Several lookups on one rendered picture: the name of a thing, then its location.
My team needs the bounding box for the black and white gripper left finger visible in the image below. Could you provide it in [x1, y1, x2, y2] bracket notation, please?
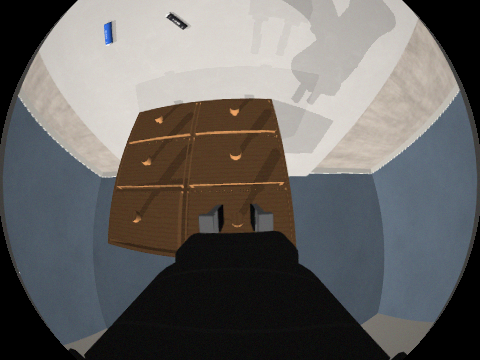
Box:
[198, 205, 224, 233]

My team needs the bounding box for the small brown wooden chest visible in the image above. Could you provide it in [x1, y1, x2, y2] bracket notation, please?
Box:
[108, 98, 296, 257]

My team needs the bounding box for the blue battery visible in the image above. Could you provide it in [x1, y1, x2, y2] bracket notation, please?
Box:
[104, 22, 113, 46]

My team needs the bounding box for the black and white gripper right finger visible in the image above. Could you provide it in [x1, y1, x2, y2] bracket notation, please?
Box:
[250, 204, 273, 232]

